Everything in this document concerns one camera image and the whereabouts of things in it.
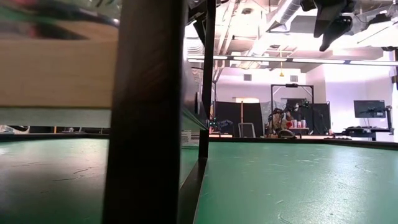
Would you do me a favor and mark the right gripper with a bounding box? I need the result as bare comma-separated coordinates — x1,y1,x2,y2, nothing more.
300,0,357,53

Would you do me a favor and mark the long ceiling light strip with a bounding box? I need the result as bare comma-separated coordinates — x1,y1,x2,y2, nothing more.
186,54,398,67

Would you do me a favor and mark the black monitor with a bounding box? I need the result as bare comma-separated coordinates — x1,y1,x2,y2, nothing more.
353,100,387,119

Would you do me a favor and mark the black desk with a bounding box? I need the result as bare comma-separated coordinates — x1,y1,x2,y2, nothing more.
343,126,395,141

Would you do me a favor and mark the black partition panel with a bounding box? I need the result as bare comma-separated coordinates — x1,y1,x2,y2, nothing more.
214,101,265,138

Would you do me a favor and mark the green table mat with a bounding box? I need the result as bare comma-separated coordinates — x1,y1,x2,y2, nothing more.
0,138,398,224

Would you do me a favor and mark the silver ceiling duct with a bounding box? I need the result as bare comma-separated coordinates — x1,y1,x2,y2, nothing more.
267,0,312,32

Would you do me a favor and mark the black robot station frame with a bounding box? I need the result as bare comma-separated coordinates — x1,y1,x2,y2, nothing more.
270,83,315,138

